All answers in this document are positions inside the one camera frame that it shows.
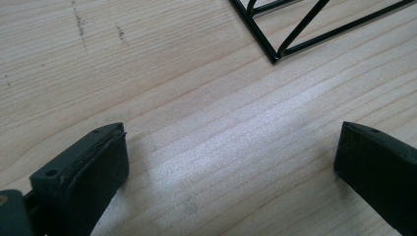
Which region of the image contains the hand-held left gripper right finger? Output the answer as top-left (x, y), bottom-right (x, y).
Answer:
top-left (333, 121), bottom-right (417, 236)

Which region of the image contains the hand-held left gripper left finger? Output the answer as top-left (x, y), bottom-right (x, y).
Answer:
top-left (29, 122), bottom-right (130, 236)

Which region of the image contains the black wire rack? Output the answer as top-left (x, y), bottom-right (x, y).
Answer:
top-left (228, 0), bottom-right (417, 65)

